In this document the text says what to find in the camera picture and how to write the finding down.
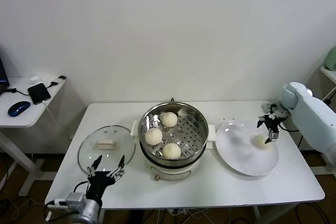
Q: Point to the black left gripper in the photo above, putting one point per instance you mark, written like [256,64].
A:
[101,182]

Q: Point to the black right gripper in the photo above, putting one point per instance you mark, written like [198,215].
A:
[272,122]

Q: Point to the white steamed baozi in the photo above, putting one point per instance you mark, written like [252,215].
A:
[153,137]
[171,151]
[168,119]
[260,142]

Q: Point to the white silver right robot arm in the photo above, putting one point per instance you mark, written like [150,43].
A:
[312,113]

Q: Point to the stainless steel steamer pot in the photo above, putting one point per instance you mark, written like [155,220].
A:
[189,134]

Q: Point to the white round plate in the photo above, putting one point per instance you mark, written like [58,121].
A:
[236,153]

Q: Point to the white electric cooker base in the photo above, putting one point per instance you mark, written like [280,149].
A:
[170,172]

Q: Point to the white shelf board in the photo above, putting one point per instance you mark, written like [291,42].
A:
[330,75]

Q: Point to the white power strip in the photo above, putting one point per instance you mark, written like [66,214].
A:
[178,211]

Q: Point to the pale green appliance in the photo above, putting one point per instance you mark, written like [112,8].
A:
[331,60]

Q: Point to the white side desk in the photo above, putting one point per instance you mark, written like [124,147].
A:
[23,121]

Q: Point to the black smartphone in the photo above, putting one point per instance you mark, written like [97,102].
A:
[39,93]

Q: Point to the black usb adapter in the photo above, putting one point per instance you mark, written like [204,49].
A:
[61,78]

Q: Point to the blue computer mouse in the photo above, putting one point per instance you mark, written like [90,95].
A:
[18,108]

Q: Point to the small white earbuds case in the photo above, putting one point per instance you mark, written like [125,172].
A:
[34,78]

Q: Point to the dark laptop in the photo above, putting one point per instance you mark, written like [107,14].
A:
[2,77]

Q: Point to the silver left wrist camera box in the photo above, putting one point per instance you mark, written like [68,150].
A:
[76,200]

